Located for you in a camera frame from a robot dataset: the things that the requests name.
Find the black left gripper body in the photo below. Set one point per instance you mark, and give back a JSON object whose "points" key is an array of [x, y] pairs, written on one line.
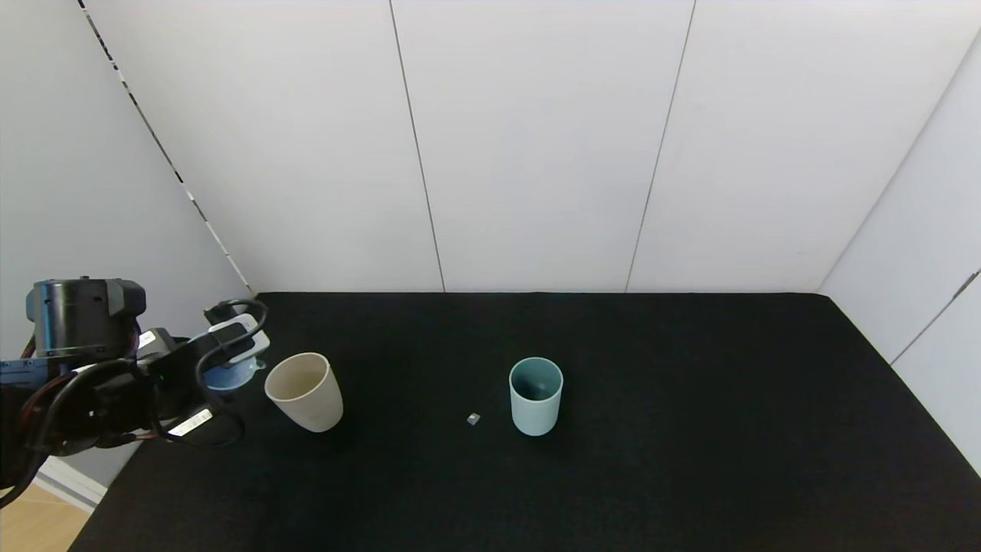
{"points": [[188, 422]]}

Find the blue plastic cup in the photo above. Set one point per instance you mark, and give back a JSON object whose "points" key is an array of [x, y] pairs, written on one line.
{"points": [[230, 377]]}

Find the beige plastic cup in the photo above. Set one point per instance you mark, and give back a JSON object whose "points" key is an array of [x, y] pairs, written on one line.
{"points": [[314, 406]]}

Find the white baseboard strip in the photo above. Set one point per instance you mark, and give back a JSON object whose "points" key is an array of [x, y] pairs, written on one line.
{"points": [[73, 483]]}

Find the green plastic cup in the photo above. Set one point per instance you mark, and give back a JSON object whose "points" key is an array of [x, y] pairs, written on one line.
{"points": [[536, 418]]}

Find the silver white wrist camera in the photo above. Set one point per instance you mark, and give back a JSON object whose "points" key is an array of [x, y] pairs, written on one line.
{"points": [[244, 331]]}

